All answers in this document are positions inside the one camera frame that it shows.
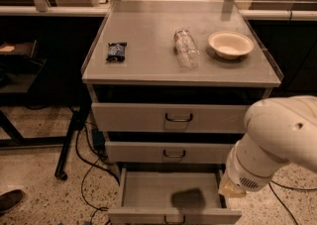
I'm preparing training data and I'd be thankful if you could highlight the dark blue snack packet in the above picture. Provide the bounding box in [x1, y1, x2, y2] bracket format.
[106, 42, 127, 62]

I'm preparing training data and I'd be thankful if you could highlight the grey bottom drawer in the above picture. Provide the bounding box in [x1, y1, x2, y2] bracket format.
[108, 164, 242, 225]

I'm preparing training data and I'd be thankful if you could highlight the black floor cable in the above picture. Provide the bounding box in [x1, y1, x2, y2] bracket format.
[267, 178, 317, 225]
[74, 121, 121, 225]

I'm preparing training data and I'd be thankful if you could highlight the grey drawer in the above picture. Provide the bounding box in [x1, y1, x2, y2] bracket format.
[106, 142, 232, 164]
[91, 103, 248, 133]
[108, 164, 242, 225]

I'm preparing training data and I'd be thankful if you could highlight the grey drawer cabinet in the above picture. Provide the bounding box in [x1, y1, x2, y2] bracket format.
[82, 1, 282, 164]

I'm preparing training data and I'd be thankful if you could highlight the grey middle drawer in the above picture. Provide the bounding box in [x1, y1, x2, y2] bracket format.
[106, 142, 232, 164]

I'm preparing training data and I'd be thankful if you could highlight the black floor cable left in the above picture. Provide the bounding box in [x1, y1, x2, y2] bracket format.
[74, 121, 121, 225]

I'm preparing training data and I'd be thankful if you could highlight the black floor cable right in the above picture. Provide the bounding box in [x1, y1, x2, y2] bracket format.
[267, 178, 317, 225]

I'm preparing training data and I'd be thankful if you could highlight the white counter rail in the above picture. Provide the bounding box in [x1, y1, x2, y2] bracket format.
[0, 6, 109, 17]

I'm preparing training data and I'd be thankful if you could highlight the grey top drawer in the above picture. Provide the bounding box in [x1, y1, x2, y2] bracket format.
[91, 103, 248, 133]

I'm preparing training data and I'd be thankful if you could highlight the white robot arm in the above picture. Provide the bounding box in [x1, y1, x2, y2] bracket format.
[219, 95, 317, 198]

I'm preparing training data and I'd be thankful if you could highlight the brown shoe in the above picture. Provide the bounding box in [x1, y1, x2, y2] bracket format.
[0, 189, 25, 215]

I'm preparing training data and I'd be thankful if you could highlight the clear plastic bottle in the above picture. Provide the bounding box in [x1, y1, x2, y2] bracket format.
[173, 28, 200, 68]

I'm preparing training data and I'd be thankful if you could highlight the white paper bowl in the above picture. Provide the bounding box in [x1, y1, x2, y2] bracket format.
[208, 31, 254, 60]

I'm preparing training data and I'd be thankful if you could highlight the black desk frame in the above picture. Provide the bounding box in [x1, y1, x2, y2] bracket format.
[0, 42, 91, 180]

